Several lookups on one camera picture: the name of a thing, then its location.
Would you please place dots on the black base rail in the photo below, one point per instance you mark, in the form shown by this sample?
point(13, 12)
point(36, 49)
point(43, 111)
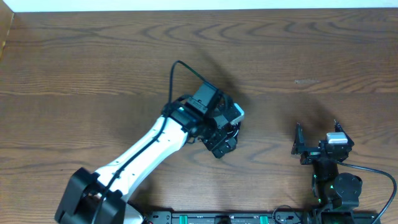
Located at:
point(279, 216)

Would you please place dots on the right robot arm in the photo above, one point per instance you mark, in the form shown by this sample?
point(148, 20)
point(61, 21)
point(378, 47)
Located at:
point(337, 193)

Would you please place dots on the cardboard panel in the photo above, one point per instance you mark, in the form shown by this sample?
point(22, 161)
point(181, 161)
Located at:
point(6, 19)

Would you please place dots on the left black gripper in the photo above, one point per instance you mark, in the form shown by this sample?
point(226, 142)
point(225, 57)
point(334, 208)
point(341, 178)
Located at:
point(212, 143)

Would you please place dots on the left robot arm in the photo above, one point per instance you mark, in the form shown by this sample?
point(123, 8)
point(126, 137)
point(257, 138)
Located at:
point(102, 196)

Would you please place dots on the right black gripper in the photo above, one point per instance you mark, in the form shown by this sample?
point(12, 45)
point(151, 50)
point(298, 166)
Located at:
point(298, 148)

